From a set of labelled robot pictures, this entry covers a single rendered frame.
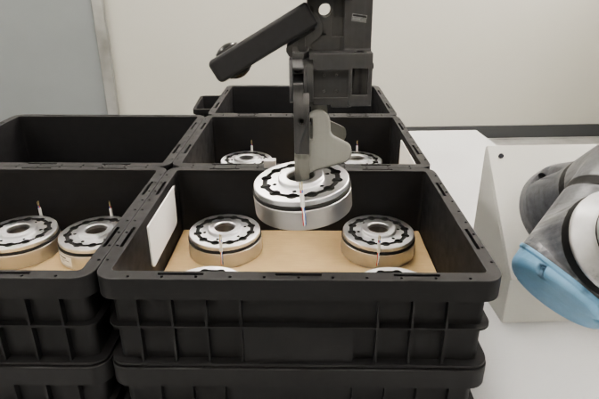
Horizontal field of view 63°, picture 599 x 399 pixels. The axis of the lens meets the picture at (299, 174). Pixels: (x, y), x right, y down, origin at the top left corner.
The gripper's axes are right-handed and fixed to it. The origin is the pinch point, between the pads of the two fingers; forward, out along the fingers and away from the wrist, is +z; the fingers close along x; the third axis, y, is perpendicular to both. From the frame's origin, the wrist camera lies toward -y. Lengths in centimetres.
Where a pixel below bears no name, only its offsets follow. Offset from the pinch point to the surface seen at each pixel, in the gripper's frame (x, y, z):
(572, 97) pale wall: 327, 213, 68
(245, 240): 8.1, -7.5, 13.0
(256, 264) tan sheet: 7.3, -6.1, 16.2
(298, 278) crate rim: -10.8, -0.2, 6.5
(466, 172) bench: 74, 46, 29
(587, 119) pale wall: 328, 229, 87
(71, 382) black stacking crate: -11.0, -24.3, 19.1
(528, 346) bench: 5.8, 33.0, 29.5
